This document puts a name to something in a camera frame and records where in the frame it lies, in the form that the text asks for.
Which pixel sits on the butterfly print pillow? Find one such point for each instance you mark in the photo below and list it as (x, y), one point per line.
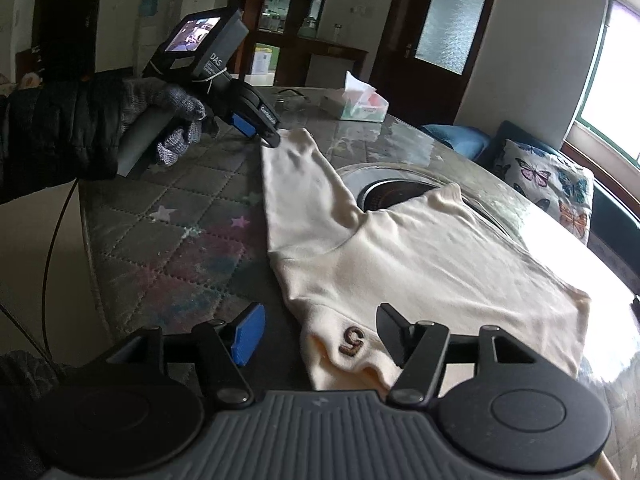
(559, 187)

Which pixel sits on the green framed window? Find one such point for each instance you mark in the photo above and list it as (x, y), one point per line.
(611, 105)

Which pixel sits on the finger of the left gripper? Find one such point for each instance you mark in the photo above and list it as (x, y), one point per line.
(243, 126)
(261, 116)

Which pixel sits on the quilted star table cover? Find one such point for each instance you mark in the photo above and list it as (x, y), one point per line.
(176, 246)

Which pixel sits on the tissue box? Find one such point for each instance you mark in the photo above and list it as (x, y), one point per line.
(357, 101)

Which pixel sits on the dark wooden display cabinet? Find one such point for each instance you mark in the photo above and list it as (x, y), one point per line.
(284, 47)

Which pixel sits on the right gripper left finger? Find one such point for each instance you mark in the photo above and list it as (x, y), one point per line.
(221, 349)

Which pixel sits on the dark door frosted glass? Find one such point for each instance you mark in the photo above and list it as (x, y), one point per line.
(426, 56)

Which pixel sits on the cream sweatshirt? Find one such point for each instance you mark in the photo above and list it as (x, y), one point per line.
(432, 258)

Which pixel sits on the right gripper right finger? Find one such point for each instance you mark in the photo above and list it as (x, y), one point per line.
(419, 349)

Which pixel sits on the blue sofa bench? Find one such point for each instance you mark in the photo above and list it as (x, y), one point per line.
(614, 228)

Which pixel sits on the gray knit gloved left hand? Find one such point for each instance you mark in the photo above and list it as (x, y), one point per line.
(160, 122)

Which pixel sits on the black round induction cooktop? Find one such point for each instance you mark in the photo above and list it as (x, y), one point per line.
(385, 193)

